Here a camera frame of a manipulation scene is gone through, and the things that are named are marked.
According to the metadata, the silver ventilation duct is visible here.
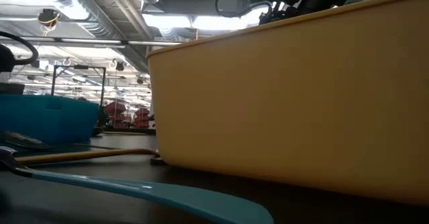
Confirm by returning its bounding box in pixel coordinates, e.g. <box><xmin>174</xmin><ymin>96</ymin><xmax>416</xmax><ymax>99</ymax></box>
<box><xmin>25</xmin><ymin>0</ymin><xmax>150</xmax><ymax>74</ymax></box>

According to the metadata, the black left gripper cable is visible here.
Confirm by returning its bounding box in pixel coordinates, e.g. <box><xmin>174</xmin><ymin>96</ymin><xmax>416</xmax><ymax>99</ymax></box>
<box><xmin>0</xmin><ymin>31</ymin><xmax>40</xmax><ymax>66</ymax></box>

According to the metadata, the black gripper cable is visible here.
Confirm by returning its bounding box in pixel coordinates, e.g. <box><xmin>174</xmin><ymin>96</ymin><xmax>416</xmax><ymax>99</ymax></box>
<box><xmin>214</xmin><ymin>0</ymin><xmax>273</xmax><ymax>19</ymax></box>
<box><xmin>0</xmin><ymin>31</ymin><xmax>40</xmax><ymax>66</ymax></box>

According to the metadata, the black ceiling cable reel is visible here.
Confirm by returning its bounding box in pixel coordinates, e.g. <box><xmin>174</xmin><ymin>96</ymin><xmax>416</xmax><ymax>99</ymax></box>
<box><xmin>36</xmin><ymin>8</ymin><xmax>62</xmax><ymax>27</ymax></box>

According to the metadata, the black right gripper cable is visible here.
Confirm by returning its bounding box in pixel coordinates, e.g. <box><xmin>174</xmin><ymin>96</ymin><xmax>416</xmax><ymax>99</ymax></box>
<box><xmin>214</xmin><ymin>0</ymin><xmax>273</xmax><ymax>19</ymax></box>

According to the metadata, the yellow plastic bin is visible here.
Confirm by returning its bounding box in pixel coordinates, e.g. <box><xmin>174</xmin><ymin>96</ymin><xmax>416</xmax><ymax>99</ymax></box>
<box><xmin>146</xmin><ymin>0</ymin><xmax>429</xmax><ymax>207</ymax></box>

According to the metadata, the black background rig frame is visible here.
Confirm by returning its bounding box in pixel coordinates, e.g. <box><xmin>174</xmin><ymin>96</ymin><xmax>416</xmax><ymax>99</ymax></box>
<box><xmin>50</xmin><ymin>64</ymin><xmax>107</xmax><ymax>117</ymax></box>

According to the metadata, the long metal ceiling rail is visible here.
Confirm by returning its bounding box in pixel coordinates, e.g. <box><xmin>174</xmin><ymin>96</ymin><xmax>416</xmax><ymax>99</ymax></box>
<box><xmin>0</xmin><ymin>35</ymin><xmax>184</xmax><ymax>49</ymax></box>

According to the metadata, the red storage rack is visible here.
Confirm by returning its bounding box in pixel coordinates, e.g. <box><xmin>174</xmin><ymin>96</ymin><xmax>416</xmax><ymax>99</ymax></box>
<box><xmin>104</xmin><ymin>101</ymin><xmax>128</xmax><ymax>129</ymax></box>
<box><xmin>133</xmin><ymin>107</ymin><xmax>151</xmax><ymax>129</ymax></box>

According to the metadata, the grey ceiling unit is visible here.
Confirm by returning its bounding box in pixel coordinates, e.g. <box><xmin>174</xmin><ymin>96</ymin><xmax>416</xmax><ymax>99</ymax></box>
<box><xmin>217</xmin><ymin>0</ymin><xmax>251</xmax><ymax>17</ymax></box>

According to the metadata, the teal plastic bin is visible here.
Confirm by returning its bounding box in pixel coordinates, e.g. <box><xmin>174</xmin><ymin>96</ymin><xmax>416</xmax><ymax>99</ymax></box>
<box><xmin>0</xmin><ymin>94</ymin><xmax>99</xmax><ymax>144</ymax></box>

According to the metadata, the wooden spoon handle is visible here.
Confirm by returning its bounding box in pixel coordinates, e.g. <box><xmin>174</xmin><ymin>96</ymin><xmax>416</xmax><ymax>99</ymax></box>
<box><xmin>15</xmin><ymin>148</ymin><xmax>161</xmax><ymax>167</ymax></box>

